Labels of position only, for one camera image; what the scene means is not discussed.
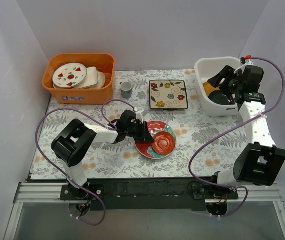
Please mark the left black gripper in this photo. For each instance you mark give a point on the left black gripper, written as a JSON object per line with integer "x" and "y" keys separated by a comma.
{"x": 142, "y": 131}

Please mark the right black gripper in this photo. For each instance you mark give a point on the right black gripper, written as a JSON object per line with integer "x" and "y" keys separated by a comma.
{"x": 229, "y": 81}

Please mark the large red teal plate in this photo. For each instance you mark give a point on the large red teal plate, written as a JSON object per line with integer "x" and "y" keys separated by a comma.
{"x": 155, "y": 127}

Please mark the yellow dotted scalloped plate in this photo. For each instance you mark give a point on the yellow dotted scalloped plate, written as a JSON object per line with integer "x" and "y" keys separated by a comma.
{"x": 209, "y": 89}

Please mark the glossy black plate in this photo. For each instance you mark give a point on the glossy black plate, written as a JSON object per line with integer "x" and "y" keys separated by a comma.
{"x": 221, "y": 98}

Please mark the small orange saucer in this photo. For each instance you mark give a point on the small orange saucer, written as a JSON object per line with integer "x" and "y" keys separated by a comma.
{"x": 164, "y": 143}

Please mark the square floral plate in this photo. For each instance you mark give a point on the square floral plate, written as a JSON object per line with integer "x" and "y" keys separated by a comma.
{"x": 168, "y": 94}

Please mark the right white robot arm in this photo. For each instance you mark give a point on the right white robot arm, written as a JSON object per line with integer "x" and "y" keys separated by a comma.
{"x": 261, "y": 161}

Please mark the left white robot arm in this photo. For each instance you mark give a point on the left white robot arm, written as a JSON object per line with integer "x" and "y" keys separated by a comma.
{"x": 73, "y": 143}

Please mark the white plastic bin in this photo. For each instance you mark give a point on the white plastic bin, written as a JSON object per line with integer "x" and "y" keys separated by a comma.
{"x": 205, "y": 69}

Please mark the orange plastic bin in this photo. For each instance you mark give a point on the orange plastic bin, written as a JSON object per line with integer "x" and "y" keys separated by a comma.
{"x": 104, "y": 63}

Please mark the small grey white cup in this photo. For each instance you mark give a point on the small grey white cup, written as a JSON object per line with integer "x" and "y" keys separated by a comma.
{"x": 126, "y": 89}

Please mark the floral patterned table mat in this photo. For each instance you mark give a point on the floral patterned table mat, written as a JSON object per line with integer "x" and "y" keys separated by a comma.
{"x": 194, "y": 154}

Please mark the small cream plate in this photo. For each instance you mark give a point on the small cream plate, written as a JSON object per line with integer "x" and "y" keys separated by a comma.
{"x": 101, "y": 81}

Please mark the cream rectangular plate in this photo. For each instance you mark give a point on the cream rectangular plate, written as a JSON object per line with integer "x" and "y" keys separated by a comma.
{"x": 90, "y": 80}

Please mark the round watermelon pattern plate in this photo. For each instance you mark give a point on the round watermelon pattern plate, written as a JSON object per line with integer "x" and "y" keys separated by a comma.
{"x": 69, "y": 76}

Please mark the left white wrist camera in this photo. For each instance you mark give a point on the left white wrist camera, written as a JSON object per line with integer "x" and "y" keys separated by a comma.
{"x": 140, "y": 114}

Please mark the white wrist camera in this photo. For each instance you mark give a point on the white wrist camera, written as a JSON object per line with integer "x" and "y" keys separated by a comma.
{"x": 245, "y": 61}
{"x": 140, "y": 114}

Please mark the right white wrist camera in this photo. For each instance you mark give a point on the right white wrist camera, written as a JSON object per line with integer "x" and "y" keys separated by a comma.
{"x": 245, "y": 61}

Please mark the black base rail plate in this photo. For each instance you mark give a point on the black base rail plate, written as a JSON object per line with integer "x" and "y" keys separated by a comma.
{"x": 157, "y": 193}

